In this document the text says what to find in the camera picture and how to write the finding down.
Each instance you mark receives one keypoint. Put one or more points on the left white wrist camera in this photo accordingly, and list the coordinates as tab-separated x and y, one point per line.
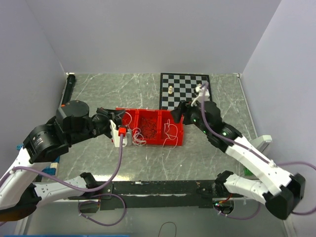
121	135

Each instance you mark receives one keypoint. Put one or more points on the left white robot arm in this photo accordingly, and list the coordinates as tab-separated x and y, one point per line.
25	186

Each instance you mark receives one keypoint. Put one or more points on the green small block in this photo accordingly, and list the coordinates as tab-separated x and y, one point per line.
247	172

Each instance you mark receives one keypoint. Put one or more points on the black grey chessboard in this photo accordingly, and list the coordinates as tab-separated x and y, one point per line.
183	88

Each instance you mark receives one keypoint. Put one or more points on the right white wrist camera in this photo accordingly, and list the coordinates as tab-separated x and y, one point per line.
202	95

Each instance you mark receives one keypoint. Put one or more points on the blue stacked toy blocks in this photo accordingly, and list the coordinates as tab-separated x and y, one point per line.
52	169

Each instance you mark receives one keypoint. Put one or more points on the red three-compartment plastic tray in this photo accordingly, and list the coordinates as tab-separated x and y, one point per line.
153	127

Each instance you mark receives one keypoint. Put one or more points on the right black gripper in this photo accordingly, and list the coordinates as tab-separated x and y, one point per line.
183	107

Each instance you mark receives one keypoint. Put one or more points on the cream chess piece left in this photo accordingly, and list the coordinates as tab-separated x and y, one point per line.
170	89

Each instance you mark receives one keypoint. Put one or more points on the black marker orange cap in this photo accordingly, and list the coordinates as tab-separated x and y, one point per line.
70	84

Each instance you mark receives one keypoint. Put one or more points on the blue brown toy block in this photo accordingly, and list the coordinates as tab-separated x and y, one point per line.
19	147

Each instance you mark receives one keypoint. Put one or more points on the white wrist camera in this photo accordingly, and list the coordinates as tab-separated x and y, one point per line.
202	95
121	135

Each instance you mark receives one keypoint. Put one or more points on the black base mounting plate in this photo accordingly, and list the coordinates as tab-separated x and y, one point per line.
155	194

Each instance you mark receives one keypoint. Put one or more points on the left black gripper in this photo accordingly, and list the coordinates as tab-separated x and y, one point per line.
115	115

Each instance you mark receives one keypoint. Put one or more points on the aluminium frame rail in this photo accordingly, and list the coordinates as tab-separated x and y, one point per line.
49	219

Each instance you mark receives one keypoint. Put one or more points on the white grey wedge object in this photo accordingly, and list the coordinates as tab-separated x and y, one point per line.
262	142

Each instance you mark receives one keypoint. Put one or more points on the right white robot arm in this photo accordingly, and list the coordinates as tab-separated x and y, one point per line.
279	190

